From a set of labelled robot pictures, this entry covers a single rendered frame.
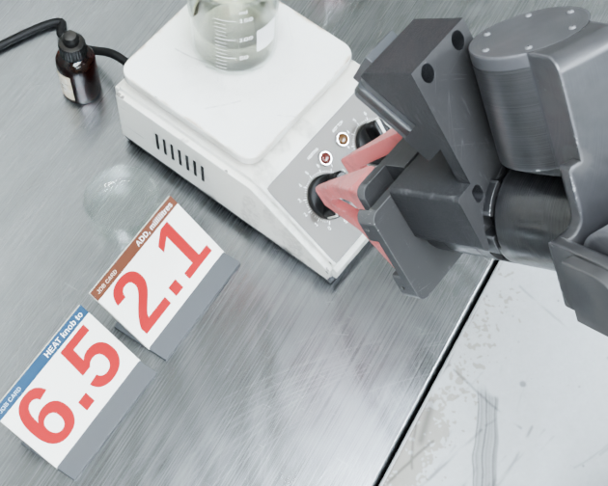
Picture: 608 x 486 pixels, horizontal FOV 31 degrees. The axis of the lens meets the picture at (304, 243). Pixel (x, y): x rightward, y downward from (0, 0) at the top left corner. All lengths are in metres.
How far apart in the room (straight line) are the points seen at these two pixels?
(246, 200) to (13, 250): 0.17
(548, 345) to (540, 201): 0.27
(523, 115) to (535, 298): 0.32
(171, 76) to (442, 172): 0.27
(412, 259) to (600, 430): 0.24
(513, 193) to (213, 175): 0.29
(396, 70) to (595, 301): 0.14
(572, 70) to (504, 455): 0.35
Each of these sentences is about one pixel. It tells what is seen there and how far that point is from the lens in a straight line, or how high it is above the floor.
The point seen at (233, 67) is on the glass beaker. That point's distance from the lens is 0.77.
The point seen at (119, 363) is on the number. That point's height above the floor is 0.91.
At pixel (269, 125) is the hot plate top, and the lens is 0.76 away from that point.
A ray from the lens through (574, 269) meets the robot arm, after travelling 0.49.
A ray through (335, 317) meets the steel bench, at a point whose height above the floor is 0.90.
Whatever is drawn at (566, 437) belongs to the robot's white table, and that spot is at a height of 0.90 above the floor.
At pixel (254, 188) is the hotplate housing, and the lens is 0.76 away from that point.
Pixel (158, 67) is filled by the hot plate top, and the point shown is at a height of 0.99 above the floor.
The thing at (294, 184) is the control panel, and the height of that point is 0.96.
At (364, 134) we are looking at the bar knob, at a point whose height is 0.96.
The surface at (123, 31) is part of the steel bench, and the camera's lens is 0.92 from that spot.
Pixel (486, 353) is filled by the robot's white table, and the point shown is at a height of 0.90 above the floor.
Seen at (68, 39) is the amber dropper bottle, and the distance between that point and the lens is 0.83.
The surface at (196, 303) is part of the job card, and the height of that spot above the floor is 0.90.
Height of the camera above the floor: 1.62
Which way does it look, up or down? 63 degrees down
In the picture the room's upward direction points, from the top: 6 degrees clockwise
